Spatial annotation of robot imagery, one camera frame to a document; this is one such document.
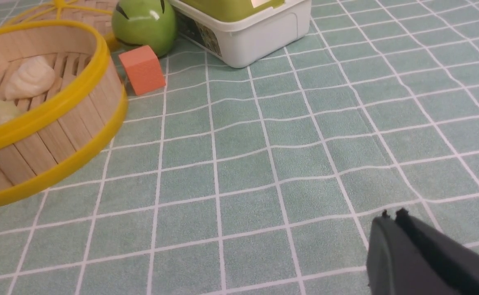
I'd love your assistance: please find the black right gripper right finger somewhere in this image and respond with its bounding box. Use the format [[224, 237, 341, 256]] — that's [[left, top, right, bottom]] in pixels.
[[395, 209, 479, 295]]

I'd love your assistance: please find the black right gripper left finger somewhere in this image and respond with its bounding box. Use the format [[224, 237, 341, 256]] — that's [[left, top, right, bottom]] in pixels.
[[366, 211, 479, 295]]

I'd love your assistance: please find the white dumpling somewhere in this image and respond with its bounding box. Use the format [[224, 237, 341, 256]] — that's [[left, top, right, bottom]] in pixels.
[[5, 56, 56, 101]]

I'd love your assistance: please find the bamboo steamer tray yellow rim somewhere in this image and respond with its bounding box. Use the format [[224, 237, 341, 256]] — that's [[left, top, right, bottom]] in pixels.
[[0, 20, 129, 206]]

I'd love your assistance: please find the orange foam cube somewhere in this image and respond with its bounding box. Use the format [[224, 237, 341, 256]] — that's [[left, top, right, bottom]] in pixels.
[[119, 45, 166, 96]]

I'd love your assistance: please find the green toy apple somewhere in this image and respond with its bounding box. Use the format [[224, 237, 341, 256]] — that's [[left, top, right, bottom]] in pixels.
[[111, 0, 177, 57]]

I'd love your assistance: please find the white box green lid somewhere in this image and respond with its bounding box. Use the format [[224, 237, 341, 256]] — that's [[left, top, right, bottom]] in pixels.
[[170, 0, 312, 68]]

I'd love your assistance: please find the yellowish dumpling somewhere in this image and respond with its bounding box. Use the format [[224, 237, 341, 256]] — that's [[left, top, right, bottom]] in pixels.
[[0, 100, 23, 125]]

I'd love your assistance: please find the green checkered tablecloth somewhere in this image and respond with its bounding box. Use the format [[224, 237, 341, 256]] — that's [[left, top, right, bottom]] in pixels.
[[0, 0, 479, 295]]

